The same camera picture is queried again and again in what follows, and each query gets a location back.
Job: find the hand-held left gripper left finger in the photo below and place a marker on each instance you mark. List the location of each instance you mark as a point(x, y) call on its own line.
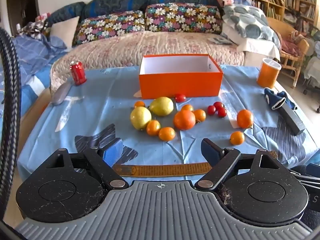
point(113, 151)

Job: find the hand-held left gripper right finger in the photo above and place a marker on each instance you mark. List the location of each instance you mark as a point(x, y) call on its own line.
point(209, 151)

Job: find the small orange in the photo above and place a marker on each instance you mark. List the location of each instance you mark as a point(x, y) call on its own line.
point(200, 115)
point(237, 138)
point(167, 134)
point(153, 128)
point(139, 104)
point(187, 107)

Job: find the large orange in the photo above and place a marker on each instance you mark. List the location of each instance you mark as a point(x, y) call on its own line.
point(184, 120)

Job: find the cherry tomato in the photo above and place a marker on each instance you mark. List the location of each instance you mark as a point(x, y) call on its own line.
point(211, 110)
point(180, 98)
point(222, 112)
point(218, 104)

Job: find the yellow lemon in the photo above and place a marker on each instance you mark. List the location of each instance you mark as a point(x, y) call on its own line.
point(162, 106)
point(140, 118)

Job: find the medium orange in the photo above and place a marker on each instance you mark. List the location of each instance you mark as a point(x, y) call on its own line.
point(245, 118)

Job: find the orange cardboard box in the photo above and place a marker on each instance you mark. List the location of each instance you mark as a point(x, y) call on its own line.
point(180, 85)

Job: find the brown ruler strip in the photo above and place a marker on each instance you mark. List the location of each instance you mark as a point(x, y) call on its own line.
point(160, 170)

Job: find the light blue tablecloth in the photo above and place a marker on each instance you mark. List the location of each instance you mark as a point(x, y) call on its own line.
point(100, 100)

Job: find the grey rectangular bar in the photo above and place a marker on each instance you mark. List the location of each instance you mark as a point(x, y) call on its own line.
point(293, 122)

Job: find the grey oval case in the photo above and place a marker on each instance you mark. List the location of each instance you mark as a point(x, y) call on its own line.
point(61, 93)

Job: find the red soda can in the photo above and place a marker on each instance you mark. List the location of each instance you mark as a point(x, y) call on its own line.
point(78, 73)

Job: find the orange cup white rim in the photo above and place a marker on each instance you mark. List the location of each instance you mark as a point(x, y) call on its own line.
point(268, 76)

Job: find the magazine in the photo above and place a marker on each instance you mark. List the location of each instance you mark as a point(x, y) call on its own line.
point(220, 40)

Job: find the beige quilted bedspread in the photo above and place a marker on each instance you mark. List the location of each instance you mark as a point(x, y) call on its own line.
point(150, 45)

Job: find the floral pillow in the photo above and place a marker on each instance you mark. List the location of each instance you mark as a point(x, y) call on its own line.
point(182, 17)
point(110, 27)

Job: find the blue checked sheet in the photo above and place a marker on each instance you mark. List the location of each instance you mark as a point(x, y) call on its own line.
point(32, 55)

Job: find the white pillow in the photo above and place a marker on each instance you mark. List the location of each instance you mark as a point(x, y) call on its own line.
point(65, 31)

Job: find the wicker chair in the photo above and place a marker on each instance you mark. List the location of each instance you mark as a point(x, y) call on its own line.
point(297, 52)

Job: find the grey spotted duvet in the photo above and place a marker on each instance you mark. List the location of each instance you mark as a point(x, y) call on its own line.
point(250, 25)

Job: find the patterned clothes pile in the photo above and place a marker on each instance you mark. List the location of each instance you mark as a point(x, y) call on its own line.
point(35, 26)

